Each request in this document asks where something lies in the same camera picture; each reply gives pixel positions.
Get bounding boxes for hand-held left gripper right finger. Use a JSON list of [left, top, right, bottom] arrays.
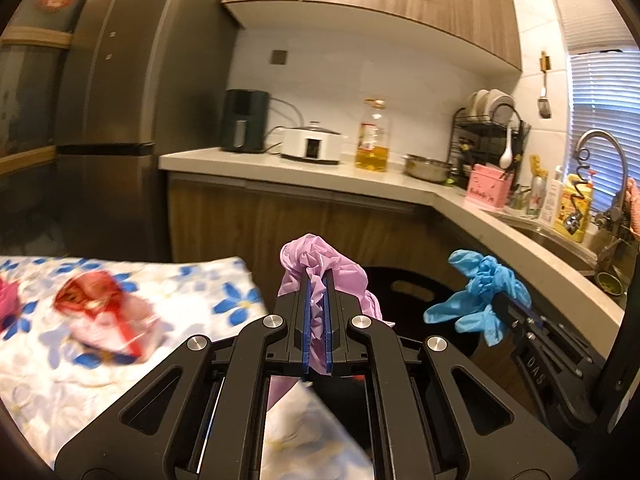
[[324, 271, 579, 480]]

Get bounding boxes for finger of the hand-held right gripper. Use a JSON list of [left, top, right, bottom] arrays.
[[492, 293, 545, 329]]

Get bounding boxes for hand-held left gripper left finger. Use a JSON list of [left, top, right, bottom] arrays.
[[55, 269, 312, 480]]

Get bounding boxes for blue rubber glove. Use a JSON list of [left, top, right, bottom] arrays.
[[423, 250, 532, 347]]

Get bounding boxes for purple rubber glove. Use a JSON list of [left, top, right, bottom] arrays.
[[267, 232, 383, 411]]

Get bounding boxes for black trash bin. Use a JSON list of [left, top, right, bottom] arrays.
[[305, 266, 511, 461]]

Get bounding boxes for steel kitchen sink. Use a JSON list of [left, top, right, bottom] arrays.
[[505, 220, 601, 273]]

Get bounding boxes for small steel cup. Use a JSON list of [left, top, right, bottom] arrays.
[[594, 271, 626, 297]]

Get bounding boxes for blue floral tablecloth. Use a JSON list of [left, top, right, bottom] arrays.
[[0, 255, 371, 480]]

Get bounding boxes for yellow detergent bottle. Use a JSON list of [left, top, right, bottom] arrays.
[[552, 174, 594, 243]]

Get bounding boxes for white bottle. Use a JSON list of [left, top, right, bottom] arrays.
[[537, 165, 565, 228]]

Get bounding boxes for kitchen counter with wooden cabinets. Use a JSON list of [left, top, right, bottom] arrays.
[[159, 149, 626, 376]]

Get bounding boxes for pink utensil box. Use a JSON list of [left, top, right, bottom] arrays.
[[464, 162, 516, 209]]

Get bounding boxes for pink cloth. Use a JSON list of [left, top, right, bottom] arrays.
[[625, 177, 640, 236]]

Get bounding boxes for white ladle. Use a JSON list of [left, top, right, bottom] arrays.
[[499, 122, 516, 168]]

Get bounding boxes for steel mixing bowl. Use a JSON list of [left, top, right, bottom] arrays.
[[402, 154, 453, 183]]

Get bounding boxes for black dish rack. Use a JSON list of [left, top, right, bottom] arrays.
[[450, 89, 531, 196]]

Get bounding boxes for white electric cooker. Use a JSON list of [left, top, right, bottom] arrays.
[[279, 121, 347, 165]]

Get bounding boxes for cooking oil bottle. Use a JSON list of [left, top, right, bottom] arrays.
[[355, 99, 392, 173]]

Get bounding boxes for steel kitchen faucet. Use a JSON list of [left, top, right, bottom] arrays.
[[574, 130, 630, 221]]

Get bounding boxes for hanging metal spatula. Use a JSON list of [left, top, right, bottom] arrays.
[[537, 51, 552, 119]]

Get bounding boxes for red white printed plastic bag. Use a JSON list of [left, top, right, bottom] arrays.
[[52, 269, 161, 361]]

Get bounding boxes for black air fryer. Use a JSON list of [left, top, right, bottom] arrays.
[[220, 89, 272, 154]]

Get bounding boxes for white window blinds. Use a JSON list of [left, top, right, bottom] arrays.
[[547, 0, 640, 196]]

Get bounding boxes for steel refrigerator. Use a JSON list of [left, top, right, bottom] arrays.
[[50, 0, 246, 263]]

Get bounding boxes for pink plastic bag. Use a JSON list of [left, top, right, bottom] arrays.
[[0, 280, 21, 333]]

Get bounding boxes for wooden framed glass door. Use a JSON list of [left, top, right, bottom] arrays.
[[0, 0, 106, 261]]

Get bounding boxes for wooden wall cabinet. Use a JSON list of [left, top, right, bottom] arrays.
[[221, 0, 523, 73]]

